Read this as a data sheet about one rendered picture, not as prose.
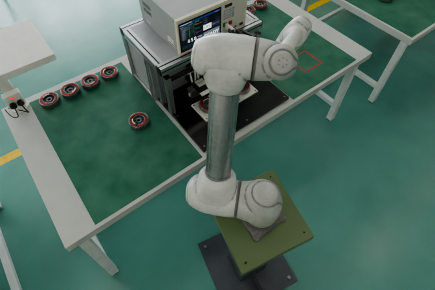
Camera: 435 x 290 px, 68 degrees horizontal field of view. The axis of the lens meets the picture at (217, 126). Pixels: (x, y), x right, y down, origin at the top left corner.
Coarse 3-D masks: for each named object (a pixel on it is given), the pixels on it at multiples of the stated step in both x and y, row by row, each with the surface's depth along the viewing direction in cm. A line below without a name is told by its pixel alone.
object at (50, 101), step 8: (104, 72) 206; (112, 72) 207; (88, 80) 201; (96, 80) 199; (64, 88) 195; (72, 88) 199; (88, 88) 198; (48, 96) 193; (56, 96) 191; (64, 96) 193; (72, 96) 194; (40, 104) 188; (48, 104) 187; (56, 104) 190
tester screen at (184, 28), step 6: (210, 12) 157; (216, 12) 160; (198, 18) 155; (204, 18) 157; (210, 18) 160; (216, 18) 162; (186, 24) 153; (192, 24) 155; (198, 24) 157; (204, 24) 160; (180, 30) 153; (186, 30) 155; (192, 30) 158; (198, 30) 160; (204, 30) 163; (186, 36) 158; (192, 36) 160; (198, 36) 163; (186, 42) 160; (192, 42) 163; (186, 48) 163
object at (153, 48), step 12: (132, 24) 180; (144, 24) 180; (252, 24) 181; (132, 36) 174; (144, 36) 174; (156, 36) 174; (144, 48) 168; (156, 48) 168; (168, 48) 168; (156, 60) 162; (168, 60) 162; (180, 60) 162; (168, 72) 162
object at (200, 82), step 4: (192, 72) 188; (192, 76) 186; (196, 76) 186; (188, 80) 184; (196, 80) 181; (200, 80) 181; (204, 80) 181; (192, 84) 182; (196, 84) 179; (200, 84) 179; (204, 84) 179; (196, 88) 180; (200, 88) 178; (204, 88) 180; (200, 92) 180; (204, 92) 181; (208, 92) 181
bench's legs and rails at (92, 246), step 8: (352, 72) 235; (344, 80) 244; (344, 88) 248; (320, 96) 275; (328, 96) 272; (336, 96) 260; (336, 104) 264; (328, 112) 276; (336, 112) 274; (88, 240) 156; (96, 240) 198; (88, 248) 161; (96, 248) 166; (96, 256) 172; (104, 256) 178; (104, 264) 185; (112, 264) 192; (112, 272) 199
